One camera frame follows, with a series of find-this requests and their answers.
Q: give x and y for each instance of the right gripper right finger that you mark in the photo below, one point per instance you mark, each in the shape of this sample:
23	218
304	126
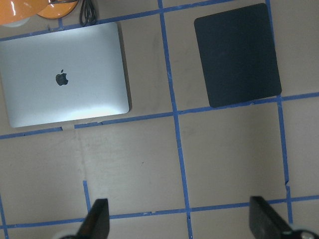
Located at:
265	222

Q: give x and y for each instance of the silver laptop notebook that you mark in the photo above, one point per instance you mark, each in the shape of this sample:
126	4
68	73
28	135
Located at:
63	76

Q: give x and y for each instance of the orange desk lamp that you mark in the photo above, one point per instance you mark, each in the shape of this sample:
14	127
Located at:
17	10

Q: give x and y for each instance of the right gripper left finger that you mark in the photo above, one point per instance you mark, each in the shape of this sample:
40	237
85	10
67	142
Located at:
97	223

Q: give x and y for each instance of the black mousepad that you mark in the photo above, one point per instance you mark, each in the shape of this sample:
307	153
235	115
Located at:
238	56

